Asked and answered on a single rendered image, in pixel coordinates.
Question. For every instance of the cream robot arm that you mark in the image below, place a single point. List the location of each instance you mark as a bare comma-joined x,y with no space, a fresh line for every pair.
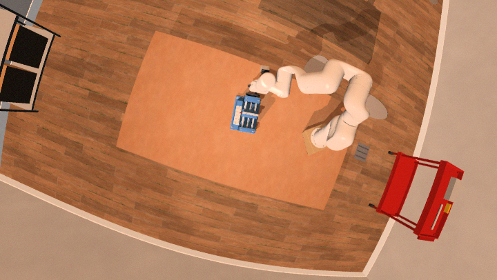
342,127

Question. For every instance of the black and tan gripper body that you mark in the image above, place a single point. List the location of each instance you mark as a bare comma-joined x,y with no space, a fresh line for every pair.
254,89

